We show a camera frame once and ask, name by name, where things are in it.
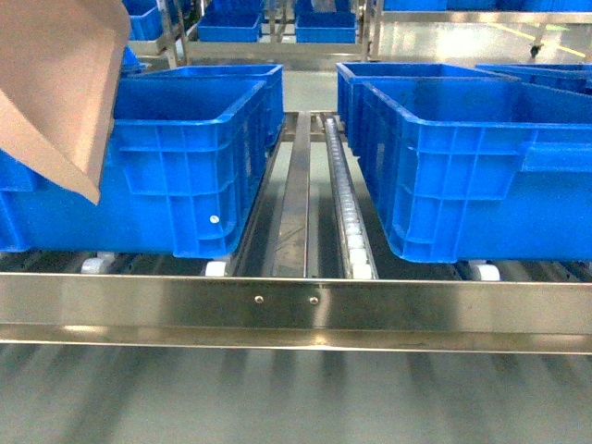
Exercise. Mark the blue bin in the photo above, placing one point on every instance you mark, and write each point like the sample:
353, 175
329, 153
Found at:
353, 75
270, 74
478, 169
181, 172

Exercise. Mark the blue bin rear left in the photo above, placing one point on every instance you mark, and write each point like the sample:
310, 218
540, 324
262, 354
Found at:
270, 74

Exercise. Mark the blue bin rear right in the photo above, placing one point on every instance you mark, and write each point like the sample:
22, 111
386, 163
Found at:
353, 75

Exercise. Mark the blue bin front right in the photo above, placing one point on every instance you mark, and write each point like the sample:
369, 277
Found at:
478, 169

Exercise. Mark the blue bin front left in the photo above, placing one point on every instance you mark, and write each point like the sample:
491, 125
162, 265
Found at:
181, 172

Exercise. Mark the steel roller shelf rack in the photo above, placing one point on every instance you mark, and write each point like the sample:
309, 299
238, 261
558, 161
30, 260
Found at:
284, 287

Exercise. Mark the beige plastic dustpan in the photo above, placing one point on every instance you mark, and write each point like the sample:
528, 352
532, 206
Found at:
60, 68

